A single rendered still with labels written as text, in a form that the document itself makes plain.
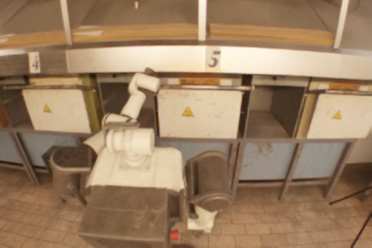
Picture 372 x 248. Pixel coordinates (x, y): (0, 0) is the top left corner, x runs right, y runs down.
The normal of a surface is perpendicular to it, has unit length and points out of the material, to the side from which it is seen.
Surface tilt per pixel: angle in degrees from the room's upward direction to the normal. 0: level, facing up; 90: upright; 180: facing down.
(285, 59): 80
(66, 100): 90
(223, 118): 90
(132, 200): 14
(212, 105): 90
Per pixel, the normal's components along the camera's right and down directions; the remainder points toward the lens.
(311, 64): -0.05, 0.23
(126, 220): 0.01, -0.79
